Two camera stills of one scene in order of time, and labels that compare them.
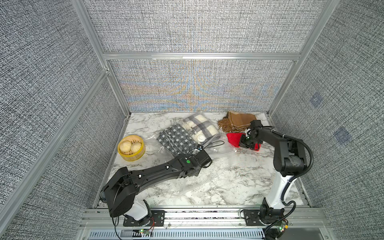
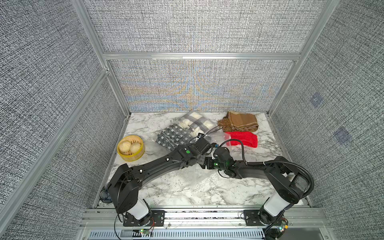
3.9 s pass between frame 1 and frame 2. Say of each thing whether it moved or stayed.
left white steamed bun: stayed
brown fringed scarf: stayed
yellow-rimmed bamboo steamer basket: stayed
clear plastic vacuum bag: moved
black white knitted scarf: stayed
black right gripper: moved
